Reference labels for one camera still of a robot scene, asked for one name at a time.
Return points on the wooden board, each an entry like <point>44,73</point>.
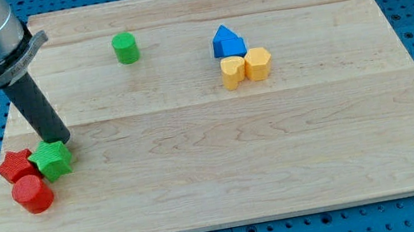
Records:
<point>160,145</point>

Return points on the yellow heart block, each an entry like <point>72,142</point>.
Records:
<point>233,72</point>

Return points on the blue cube block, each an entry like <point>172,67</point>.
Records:
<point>230,47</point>

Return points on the yellow hexagon block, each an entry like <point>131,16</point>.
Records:
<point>257,64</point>

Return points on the blue triangle block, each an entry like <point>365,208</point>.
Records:
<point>223,33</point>

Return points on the green cylinder block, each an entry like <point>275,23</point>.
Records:
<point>125,47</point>

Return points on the green star block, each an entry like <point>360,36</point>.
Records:
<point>52,160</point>

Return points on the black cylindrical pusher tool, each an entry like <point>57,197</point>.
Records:
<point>28,98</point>

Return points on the red cylinder block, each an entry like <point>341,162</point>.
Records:
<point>32,194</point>

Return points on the red star block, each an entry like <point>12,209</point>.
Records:
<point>17,165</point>

